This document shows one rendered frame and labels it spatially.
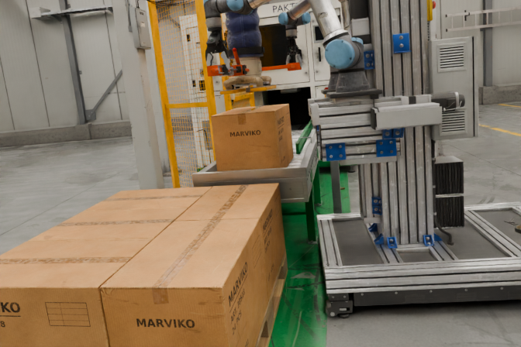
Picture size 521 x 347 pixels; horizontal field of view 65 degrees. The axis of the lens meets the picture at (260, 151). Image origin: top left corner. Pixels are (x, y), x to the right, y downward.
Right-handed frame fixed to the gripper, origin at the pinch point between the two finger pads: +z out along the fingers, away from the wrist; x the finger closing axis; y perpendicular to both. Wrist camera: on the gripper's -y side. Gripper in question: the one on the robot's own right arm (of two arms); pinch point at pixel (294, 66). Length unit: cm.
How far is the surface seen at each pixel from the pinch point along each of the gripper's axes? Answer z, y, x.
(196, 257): 68, 160, -20
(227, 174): 62, 54, -39
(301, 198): 78, 53, 5
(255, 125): 34, 48, -20
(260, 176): 64, 54, -19
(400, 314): 121, 103, 53
